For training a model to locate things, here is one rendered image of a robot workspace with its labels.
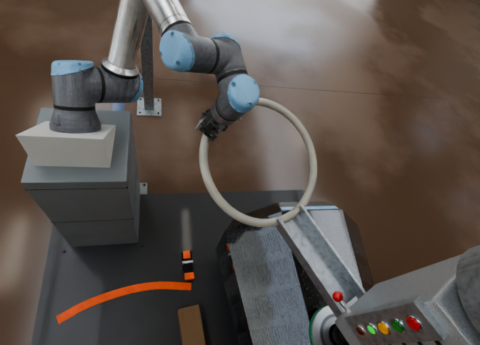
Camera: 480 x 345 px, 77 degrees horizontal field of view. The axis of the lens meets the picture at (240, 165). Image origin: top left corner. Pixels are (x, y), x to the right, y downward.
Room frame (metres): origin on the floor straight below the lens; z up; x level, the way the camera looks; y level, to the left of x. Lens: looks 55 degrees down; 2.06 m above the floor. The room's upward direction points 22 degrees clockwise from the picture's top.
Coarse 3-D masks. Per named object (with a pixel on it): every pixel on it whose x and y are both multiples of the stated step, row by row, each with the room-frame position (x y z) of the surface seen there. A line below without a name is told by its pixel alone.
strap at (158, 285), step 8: (128, 288) 0.26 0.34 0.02; (136, 288) 0.28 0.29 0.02; (144, 288) 0.30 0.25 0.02; (152, 288) 0.32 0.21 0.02; (160, 288) 0.33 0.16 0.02; (168, 288) 0.35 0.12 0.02; (176, 288) 0.37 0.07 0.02; (184, 288) 0.39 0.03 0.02; (96, 296) 0.16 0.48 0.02; (104, 296) 0.18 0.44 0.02; (112, 296) 0.19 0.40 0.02; (80, 304) 0.09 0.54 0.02; (88, 304) 0.11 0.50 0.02; (64, 312) 0.03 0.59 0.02; (72, 312) 0.04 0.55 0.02; (64, 320) 0.00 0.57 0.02
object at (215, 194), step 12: (276, 108) 0.89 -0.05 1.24; (300, 132) 0.87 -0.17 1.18; (204, 144) 0.60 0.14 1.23; (312, 144) 0.85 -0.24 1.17; (204, 156) 0.56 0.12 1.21; (312, 156) 0.80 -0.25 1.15; (204, 168) 0.53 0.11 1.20; (312, 168) 0.76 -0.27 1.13; (204, 180) 0.50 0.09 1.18; (312, 180) 0.72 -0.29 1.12; (216, 192) 0.48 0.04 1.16; (312, 192) 0.68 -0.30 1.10; (228, 204) 0.47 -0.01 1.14; (300, 204) 0.61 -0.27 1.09; (240, 216) 0.45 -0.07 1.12; (288, 216) 0.54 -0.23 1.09
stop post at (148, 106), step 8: (144, 32) 1.58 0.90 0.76; (152, 32) 1.64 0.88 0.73; (144, 40) 1.58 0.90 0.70; (152, 40) 1.61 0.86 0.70; (144, 48) 1.58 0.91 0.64; (152, 48) 1.61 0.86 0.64; (144, 56) 1.58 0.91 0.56; (152, 56) 1.60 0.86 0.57; (144, 64) 1.58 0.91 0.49; (152, 64) 1.60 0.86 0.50; (144, 72) 1.58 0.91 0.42; (152, 72) 1.60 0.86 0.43; (144, 80) 1.58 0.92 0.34; (152, 80) 1.60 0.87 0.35; (144, 88) 1.58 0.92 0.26; (152, 88) 1.60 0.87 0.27; (144, 96) 1.57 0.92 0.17; (152, 96) 1.60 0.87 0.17; (144, 104) 1.57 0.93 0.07; (152, 104) 1.60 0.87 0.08; (160, 104) 1.69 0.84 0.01; (144, 112) 1.54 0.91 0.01; (152, 112) 1.58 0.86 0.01; (160, 112) 1.61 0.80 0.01
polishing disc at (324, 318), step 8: (320, 312) 0.33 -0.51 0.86; (328, 312) 0.34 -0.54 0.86; (320, 320) 0.30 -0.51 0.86; (328, 320) 0.32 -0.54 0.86; (312, 328) 0.27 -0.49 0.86; (320, 328) 0.28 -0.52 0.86; (328, 328) 0.29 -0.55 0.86; (312, 336) 0.24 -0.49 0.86; (320, 336) 0.25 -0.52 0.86; (328, 336) 0.26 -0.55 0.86; (320, 344) 0.23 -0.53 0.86; (328, 344) 0.24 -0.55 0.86
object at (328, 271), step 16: (304, 208) 0.59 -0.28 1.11; (288, 224) 0.53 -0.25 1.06; (304, 224) 0.55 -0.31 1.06; (288, 240) 0.46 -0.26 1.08; (304, 240) 0.49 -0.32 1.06; (320, 240) 0.51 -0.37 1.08; (304, 256) 0.42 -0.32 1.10; (320, 256) 0.46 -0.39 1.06; (336, 256) 0.46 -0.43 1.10; (320, 272) 0.40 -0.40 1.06; (336, 272) 0.43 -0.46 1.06; (320, 288) 0.35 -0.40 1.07; (336, 288) 0.38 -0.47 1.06; (352, 288) 0.39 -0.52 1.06; (336, 304) 0.31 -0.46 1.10
